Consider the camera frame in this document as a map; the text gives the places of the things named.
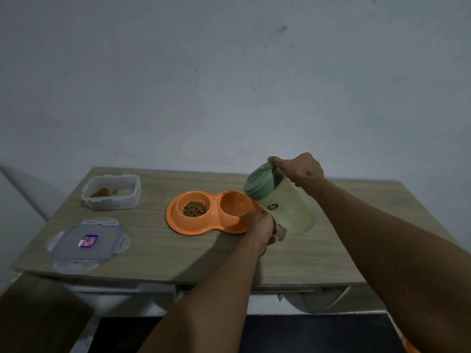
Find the person's left hand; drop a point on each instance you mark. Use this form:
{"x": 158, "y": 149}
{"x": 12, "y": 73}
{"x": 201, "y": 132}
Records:
{"x": 259, "y": 235}

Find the person's right hand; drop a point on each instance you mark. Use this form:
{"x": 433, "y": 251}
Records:
{"x": 303, "y": 169}

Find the person's right thumb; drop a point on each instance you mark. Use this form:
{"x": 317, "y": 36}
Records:
{"x": 278, "y": 162}

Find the person's left thumb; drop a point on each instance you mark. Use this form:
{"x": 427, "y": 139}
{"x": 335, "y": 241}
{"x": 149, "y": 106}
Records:
{"x": 266, "y": 218}

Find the pale pitcher with green lid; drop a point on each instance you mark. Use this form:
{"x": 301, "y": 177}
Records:
{"x": 292, "y": 213}

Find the person's right forearm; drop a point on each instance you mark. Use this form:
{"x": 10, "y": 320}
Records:
{"x": 397, "y": 260}

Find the person's left forearm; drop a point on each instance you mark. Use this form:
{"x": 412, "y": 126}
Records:
{"x": 209, "y": 308}

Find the orange double pet bowl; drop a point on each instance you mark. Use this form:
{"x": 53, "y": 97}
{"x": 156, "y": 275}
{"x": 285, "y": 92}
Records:
{"x": 220, "y": 222}

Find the brown kibble heap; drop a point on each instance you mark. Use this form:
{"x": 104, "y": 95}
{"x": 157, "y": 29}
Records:
{"x": 194, "y": 209}

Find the clear plastic food container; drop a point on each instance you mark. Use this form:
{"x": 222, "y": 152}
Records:
{"x": 110, "y": 202}

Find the brown kibble remnants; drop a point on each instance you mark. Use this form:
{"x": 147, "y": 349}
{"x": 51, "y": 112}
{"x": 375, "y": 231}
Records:
{"x": 100, "y": 193}

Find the clear container lid blue seal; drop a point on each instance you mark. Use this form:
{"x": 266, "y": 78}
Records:
{"x": 88, "y": 249}

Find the brown wooden furniture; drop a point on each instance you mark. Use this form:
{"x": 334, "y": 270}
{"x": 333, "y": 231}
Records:
{"x": 36, "y": 316}

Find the white table frame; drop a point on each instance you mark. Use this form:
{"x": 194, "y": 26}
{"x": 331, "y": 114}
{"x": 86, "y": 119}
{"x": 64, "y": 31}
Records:
{"x": 128, "y": 292}

